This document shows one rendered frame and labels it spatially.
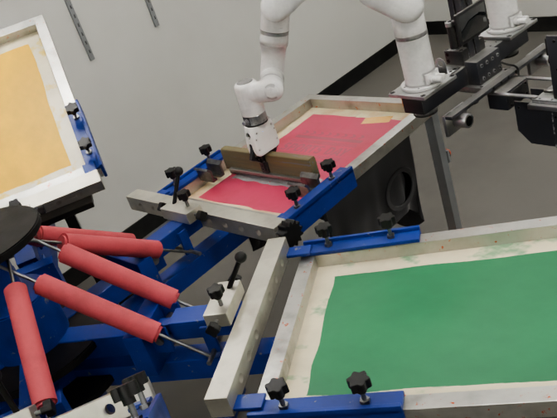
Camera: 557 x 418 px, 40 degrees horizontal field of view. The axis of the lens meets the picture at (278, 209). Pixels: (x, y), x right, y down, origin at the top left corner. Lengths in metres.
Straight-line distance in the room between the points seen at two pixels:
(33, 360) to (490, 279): 0.99
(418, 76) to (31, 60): 1.43
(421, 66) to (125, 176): 2.57
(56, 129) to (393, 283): 1.39
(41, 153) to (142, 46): 1.98
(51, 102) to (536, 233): 1.72
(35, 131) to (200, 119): 2.20
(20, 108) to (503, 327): 1.86
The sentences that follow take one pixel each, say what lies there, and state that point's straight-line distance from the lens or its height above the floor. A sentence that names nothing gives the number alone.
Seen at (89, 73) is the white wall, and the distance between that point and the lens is 4.37.
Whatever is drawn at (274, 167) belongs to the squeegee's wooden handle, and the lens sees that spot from 2.41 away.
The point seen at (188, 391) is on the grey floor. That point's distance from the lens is 3.31.
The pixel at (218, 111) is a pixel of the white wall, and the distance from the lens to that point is 4.92.
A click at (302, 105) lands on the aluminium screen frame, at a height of 0.98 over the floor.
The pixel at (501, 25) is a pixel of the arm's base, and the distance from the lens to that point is 2.64.
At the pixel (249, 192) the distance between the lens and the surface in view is 2.44.
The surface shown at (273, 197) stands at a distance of 2.35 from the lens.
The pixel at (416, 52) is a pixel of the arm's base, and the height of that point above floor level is 1.25.
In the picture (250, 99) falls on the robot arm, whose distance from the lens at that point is 2.32.
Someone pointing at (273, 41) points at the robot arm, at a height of 1.40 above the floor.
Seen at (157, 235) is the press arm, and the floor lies 1.04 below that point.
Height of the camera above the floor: 1.99
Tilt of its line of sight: 27 degrees down
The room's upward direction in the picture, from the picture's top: 19 degrees counter-clockwise
